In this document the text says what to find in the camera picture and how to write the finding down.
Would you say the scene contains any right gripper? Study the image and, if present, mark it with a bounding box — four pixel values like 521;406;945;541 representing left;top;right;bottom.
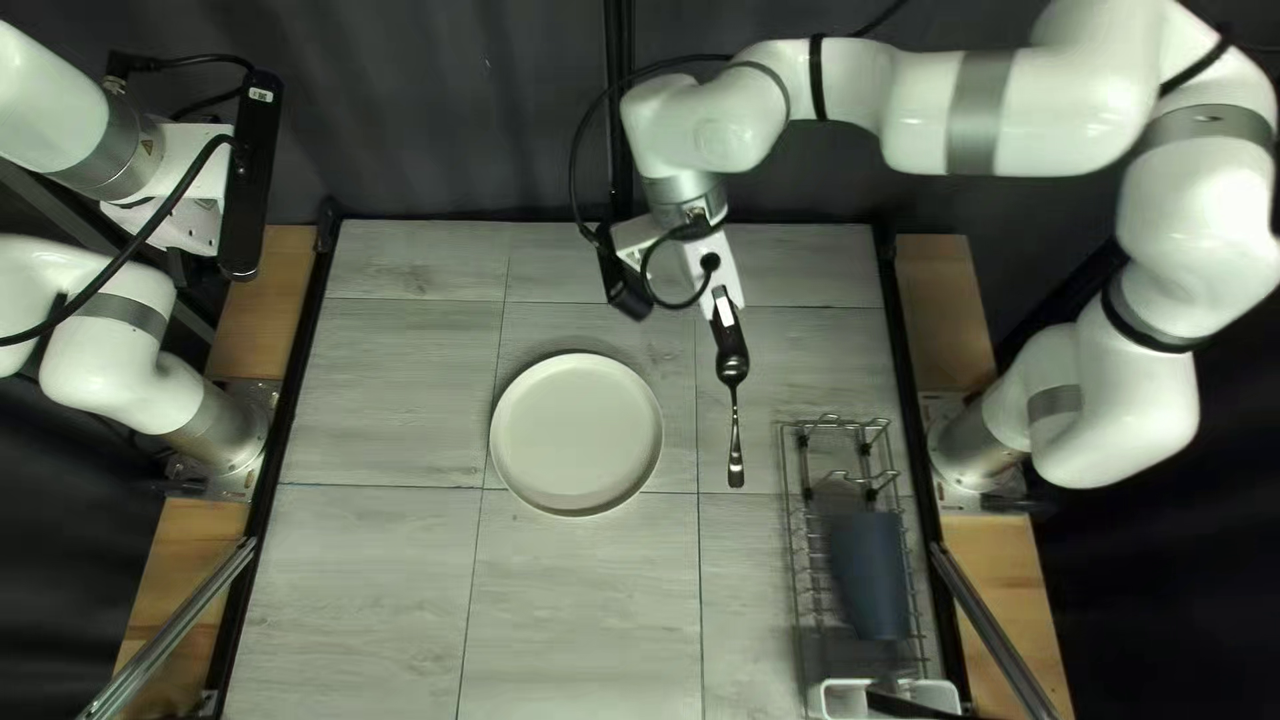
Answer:
608;213;748;353

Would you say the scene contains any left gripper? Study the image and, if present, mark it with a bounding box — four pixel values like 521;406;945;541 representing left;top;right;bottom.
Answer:
128;118;238;258

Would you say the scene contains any black spoon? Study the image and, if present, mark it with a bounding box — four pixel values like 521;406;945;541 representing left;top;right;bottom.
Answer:
714;340;752;491

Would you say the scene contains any pale round plate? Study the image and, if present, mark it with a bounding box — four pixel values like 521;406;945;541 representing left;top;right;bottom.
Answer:
487;351;665;519

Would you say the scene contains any dark blue cup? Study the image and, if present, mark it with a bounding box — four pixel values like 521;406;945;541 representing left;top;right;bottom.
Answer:
826;509;914;644

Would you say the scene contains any white cutlery holder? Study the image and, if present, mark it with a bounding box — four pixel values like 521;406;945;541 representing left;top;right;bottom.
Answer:
819;677;964;720

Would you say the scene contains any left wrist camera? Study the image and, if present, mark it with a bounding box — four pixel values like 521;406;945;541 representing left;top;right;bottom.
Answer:
216;69;285;282

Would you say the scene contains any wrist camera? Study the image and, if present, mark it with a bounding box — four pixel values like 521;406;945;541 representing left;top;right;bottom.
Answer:
594;224;657;324
216;69;285;282

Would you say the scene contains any black cable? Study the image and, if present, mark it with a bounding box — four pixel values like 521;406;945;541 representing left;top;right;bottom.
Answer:
0;52;258;349
566;0;906;313

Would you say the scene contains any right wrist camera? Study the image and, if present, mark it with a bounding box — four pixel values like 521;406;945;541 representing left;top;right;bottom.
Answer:
594;224;657;324

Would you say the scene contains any wire dish rack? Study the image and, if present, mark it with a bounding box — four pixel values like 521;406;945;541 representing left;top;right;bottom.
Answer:
777;412;948;720

